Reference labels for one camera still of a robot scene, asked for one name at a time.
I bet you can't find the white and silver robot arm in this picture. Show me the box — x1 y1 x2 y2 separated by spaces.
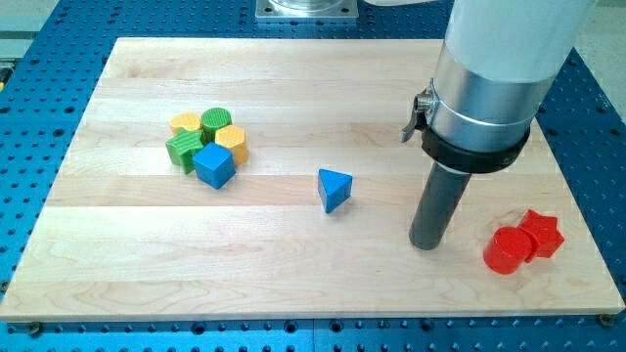
430 0 596 153

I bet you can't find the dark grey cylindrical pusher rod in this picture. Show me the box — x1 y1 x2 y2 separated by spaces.
409 162 471 250

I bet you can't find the light wooden board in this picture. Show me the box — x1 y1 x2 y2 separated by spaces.
1 38 624 322

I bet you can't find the red star block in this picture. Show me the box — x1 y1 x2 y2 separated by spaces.
517 209 564 263

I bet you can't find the yellow heart block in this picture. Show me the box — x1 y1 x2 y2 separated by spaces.
169 111 202 135

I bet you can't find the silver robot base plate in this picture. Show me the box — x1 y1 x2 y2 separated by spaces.
255 0 358 20

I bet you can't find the green cylinder block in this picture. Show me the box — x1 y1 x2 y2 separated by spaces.
201 108 232 143

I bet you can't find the red cylinder block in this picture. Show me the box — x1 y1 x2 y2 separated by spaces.
483 227 532 275

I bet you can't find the green star block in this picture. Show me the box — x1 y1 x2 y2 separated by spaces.
165 129 203 174

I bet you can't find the black clamp ring with lever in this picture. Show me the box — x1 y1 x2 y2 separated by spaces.
401 85 531 175

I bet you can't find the blue triangle block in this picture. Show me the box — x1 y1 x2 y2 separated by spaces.
318 169 353 213

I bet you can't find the yellow hexagon block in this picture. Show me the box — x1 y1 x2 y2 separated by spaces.
214 125 248 165

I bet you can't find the blue cube block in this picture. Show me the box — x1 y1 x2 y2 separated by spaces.
192 143 236 190

